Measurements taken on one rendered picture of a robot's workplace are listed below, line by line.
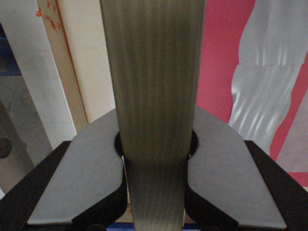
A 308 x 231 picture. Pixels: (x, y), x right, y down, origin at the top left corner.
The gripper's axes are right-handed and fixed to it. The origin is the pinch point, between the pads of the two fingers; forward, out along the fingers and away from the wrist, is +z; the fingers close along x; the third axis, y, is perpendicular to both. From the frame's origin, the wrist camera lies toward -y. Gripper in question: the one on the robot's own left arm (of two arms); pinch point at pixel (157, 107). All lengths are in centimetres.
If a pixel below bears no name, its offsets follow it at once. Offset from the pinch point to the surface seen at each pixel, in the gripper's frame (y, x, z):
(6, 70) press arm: 1.2, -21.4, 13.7
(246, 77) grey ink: 1.3, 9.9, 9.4
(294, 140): 10.7, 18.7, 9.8
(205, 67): 0.2, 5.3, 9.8
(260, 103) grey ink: 4.7, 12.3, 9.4
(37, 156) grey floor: 103, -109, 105
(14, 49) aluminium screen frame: -2.8, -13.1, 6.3
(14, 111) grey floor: 58, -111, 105
